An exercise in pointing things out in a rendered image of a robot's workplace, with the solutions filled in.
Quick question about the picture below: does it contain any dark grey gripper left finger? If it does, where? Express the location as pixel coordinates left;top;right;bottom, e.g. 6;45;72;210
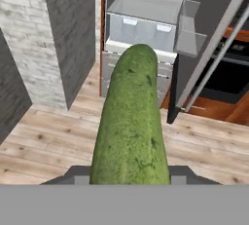
41;165;92;186

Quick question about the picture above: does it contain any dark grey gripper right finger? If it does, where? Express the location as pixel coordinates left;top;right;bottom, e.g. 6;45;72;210
168;165;223;186

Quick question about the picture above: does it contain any green cucumber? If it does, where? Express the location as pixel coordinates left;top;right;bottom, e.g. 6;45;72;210
89;43;172;186

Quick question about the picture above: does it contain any clear fridge door bin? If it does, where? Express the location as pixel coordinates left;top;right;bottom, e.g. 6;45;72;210
173;0;208;58

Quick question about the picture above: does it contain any clear fridge crisper drawer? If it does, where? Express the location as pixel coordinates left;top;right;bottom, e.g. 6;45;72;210
106;12;179;54

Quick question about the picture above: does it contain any dark grey fridge door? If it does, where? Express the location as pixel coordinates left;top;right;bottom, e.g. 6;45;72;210
166;0;249;125

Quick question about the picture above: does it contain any glass fridge shelf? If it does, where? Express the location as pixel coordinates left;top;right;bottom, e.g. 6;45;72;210
106;0;193;26

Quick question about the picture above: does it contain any brown wooden cabinet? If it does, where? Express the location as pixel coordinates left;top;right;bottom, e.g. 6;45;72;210
160;26;249;127

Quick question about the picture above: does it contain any silver freezer drawer front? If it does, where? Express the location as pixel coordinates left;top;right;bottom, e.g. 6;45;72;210
99;50;178;108

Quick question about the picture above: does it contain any black oven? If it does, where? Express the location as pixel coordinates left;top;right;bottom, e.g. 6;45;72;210
196;37;249;105

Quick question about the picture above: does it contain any silver fridge door handle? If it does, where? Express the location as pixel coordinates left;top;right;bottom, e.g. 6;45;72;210
184;14;249;113

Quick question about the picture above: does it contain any silver oven handle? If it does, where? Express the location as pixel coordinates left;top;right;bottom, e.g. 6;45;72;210
221;55;249;67

